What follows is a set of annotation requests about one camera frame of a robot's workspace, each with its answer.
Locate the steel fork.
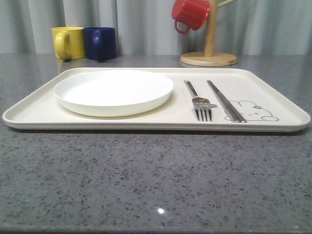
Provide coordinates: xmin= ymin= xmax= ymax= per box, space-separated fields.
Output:
xmin=184 ymin=79 xmax=212 ymax=122

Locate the white round plate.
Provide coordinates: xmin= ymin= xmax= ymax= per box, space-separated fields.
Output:
xmin=54 ymin=70 xmax=174 ymax=117

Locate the steel chopsticks pair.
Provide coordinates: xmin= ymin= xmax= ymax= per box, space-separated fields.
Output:
xmin=207 ymin=80 xmax=247 ymax=123

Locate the cream rabbit serving tray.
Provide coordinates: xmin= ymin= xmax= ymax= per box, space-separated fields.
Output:
xmin=2 ymin=67 xmax=311 ymax=132

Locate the wooden mug tree stand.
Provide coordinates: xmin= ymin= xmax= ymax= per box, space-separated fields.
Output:
xmin=180 ymin=0 xmax=237 ymax=67

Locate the dark blue mug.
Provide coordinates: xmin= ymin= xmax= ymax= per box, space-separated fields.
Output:
xmin=83 ymin=27 xmax=117 ymax=60

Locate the red ribbed mug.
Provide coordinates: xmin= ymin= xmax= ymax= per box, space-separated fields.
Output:
xmin=172 ymin=0 xmax=211 ymax=34

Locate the yellow mug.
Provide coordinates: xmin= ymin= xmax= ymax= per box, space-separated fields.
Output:
xmin=51 ymin=27 xmax=85 ymax=60

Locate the grey curtain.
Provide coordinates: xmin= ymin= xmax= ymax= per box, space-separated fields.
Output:
xmin=0 ymin=0 xmax=312 ymax=55

